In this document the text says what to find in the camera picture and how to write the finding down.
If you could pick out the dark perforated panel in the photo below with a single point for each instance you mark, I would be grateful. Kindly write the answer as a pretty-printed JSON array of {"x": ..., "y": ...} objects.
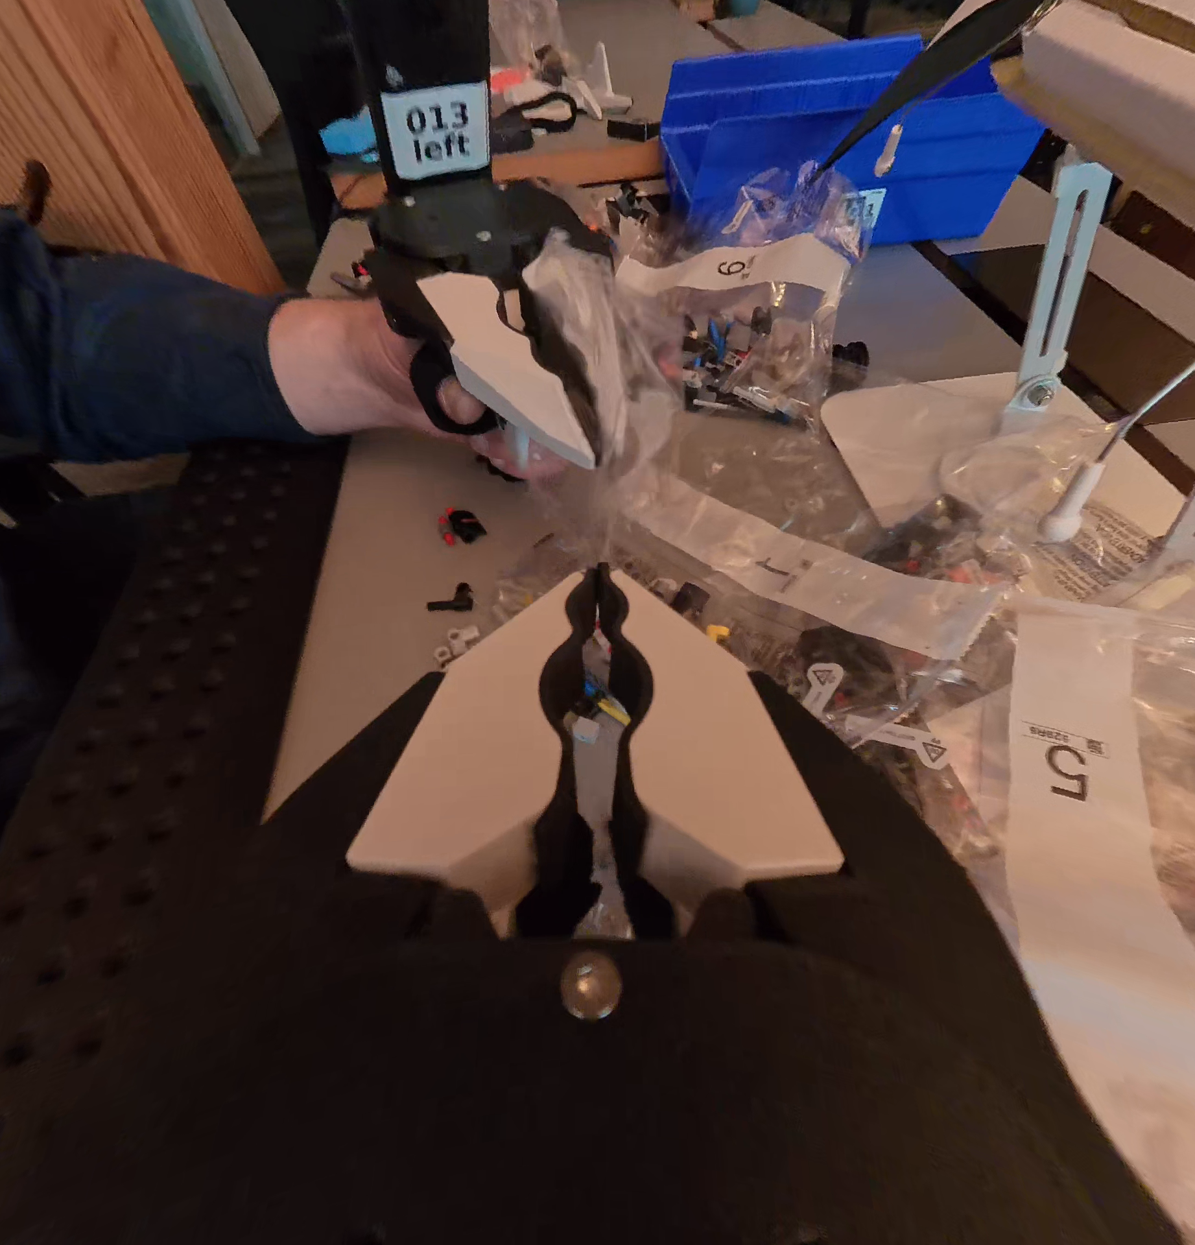
[{"x": 121, "y": 778}]

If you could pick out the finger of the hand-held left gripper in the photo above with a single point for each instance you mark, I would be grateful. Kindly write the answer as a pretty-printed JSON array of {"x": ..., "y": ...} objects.
[
  {"x": 500, "y": 370},
  {"x": 582, "y": 331}
]

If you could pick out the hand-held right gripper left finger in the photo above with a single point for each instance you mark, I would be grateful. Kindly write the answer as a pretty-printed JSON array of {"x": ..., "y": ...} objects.
[{"x": 461, "y": 778}]

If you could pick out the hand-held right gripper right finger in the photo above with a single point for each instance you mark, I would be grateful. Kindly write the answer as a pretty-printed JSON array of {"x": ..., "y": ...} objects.
[{"x": 733, "y": 778}]

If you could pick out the clear bag with white label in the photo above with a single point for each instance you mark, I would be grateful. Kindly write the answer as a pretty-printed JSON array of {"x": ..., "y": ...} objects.
[{"x": 1084, "y": 827}]

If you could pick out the small hand tool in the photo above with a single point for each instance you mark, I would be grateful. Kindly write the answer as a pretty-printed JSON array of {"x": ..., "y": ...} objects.
[{"x": 348, "y": 279}]

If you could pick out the person's left hand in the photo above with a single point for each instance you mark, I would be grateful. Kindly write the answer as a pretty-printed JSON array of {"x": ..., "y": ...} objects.
[{"x": 344, "y": 370}]

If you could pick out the wooden panel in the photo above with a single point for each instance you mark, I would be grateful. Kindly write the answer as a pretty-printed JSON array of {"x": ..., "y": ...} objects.
[{"x": 101, "y": 117}]

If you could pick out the brown cardboard strip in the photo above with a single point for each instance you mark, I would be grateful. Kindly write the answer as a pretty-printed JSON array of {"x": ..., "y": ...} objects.
[{"x": 578, "y": 163}]

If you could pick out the white pointed plastic object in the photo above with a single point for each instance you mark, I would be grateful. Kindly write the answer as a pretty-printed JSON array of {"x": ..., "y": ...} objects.
[{"x": 597, "y": 88}]

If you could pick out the black L connector with axle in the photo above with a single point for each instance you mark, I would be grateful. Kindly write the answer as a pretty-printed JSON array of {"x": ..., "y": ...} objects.
[{"x": 449, "y": 599}]

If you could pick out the black piece with red pin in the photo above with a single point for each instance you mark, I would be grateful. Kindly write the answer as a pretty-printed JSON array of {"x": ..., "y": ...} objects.
[{"x": 461, "y": 527}]

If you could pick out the clear bag of dark pieces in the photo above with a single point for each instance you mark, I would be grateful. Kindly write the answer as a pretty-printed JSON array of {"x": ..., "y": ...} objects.
[{"x": 753, "y": 311}]

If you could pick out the small black block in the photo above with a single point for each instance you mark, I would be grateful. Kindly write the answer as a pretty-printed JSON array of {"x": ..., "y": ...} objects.
[{"x": 633, "y": 128}]

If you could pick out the blue plastic bin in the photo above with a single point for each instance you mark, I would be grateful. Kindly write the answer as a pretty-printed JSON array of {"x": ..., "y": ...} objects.
[{"x": 801, "y": 117}]

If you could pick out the beige book stand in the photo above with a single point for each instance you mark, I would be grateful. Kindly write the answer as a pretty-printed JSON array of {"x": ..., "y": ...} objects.
[{"x": 1122, "y": 88}]

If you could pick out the black lego tyre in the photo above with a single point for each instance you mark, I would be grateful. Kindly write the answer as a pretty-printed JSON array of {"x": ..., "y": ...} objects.
[{"x": 850, "y": 353}]

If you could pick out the black lego subassembly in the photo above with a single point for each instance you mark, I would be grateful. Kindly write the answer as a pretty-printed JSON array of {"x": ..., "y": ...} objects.
[{"x": 636, "y": 204}]

